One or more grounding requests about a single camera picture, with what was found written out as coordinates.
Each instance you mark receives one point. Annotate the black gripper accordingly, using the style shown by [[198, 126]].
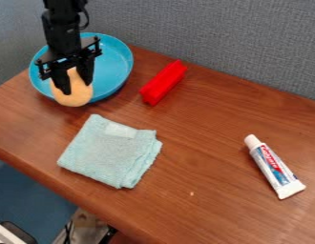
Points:
[[69, 51]]

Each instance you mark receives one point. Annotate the red plastic block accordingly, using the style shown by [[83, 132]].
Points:
[[156, 88]]

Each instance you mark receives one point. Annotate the grey table leg base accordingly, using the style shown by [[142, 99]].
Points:
[[84, 229]]

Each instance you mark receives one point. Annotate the blue plate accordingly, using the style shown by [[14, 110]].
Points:
[[112, 67]]

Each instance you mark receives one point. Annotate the white toothpaste tube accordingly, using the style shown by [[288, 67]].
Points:
[[281, 178]]

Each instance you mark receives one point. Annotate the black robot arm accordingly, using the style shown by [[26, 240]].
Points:
[[77, 4]]

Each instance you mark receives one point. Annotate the white black object corner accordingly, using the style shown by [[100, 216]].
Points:
[[13, 235]]

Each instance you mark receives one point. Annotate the light blue cloth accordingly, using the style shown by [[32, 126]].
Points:
[[111, 152]]

